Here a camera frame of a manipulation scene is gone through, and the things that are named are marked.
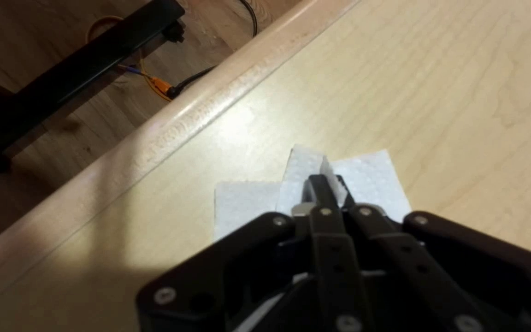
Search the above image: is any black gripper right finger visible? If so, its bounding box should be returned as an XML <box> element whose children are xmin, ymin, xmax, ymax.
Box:
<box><xmin>338</xmin><ymin>186</ymin><xmax>531</xmax><ymax>332</ymax></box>

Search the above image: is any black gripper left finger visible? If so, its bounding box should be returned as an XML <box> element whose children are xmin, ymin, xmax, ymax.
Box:
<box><xmin>135</xmin><ymin>173</ymin><xmax>373</xmax><ymax>332</ymax></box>

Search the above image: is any white napkin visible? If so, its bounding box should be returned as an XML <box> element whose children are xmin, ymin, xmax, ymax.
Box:
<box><xmin>212</xmin><ymin>143</ymin><xmax>413</xmax><ymax>332</ymax></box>

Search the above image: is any black floor cable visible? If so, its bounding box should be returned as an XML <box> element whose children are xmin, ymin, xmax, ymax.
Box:
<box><xmin>166</xmin><ymin>0</ymin><xmax>262</xmax><ymax>99</ymax></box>

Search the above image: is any orange floor wire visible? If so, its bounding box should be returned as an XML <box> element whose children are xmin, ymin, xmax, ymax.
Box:
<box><xmin>87</xmin><ymin>14</ymin><xmax>179</xmax><ymax>99</ymax></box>

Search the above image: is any black stand frame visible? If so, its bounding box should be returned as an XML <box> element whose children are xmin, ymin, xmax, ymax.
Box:
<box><xmin>0</xmin><ymin>0</ymin><xmax>188</xmax><ymax>173</ymax></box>

